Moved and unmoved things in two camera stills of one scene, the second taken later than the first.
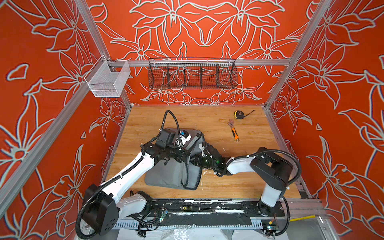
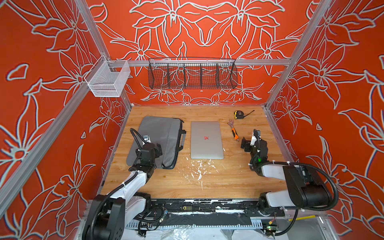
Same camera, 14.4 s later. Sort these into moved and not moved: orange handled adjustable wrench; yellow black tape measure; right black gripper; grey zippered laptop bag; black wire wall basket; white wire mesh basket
Moved: right black gripper; grey zippered laptop bag
Not moved: white wire mesh basket; yellow black tape measure; black wire wall basket; orange handled adjustable wrench
